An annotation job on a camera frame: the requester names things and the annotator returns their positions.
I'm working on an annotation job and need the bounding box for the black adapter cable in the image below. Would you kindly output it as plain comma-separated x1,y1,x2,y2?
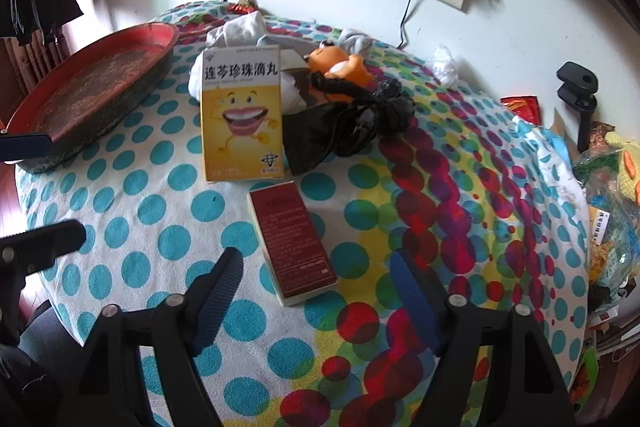
396,0,427,51

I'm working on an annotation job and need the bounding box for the black clamp mount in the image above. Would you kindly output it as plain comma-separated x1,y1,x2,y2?
556,62,598,152

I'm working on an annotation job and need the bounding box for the brown wooden slatted furniture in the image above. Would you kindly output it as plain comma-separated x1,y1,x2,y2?
0,34,68,108

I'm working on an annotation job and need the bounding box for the yellow medicine box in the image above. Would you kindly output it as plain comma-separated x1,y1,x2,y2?
200,46,286,182

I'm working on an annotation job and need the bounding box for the red round tray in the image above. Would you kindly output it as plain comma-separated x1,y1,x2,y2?
6,22,181,174

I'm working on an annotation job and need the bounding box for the pile of colourful packets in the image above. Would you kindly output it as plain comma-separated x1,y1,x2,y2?
570,122,640,413

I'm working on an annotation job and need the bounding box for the black plastic bag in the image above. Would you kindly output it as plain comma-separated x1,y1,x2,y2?
282,79,417,175

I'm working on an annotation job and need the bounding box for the white blue plastic bag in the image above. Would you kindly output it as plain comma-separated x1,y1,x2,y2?
515,117,591,258

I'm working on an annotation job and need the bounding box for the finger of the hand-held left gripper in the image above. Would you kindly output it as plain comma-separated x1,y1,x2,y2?
0,133,52,164
0,219,87,288

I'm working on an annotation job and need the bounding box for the person's dark clothing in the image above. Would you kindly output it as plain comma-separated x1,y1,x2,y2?
17,299,101,427

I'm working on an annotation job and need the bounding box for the small white sock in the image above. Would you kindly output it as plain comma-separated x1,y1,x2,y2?
334,28,373,58

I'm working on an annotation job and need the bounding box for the red orange packet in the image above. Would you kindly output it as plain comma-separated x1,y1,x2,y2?
500,94,541,125

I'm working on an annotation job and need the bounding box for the polka dot cloth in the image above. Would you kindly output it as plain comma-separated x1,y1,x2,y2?
14,0,591,427

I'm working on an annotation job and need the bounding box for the orange rubber toy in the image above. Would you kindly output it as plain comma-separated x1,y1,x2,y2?
306,39,376,95

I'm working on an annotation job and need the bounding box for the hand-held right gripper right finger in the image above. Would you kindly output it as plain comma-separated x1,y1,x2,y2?
390,249,573,427

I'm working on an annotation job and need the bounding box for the dark red box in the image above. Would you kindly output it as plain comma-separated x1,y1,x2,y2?
247,181,338,307

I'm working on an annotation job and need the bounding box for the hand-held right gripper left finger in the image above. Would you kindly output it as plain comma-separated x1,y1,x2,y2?
65,247,245,427

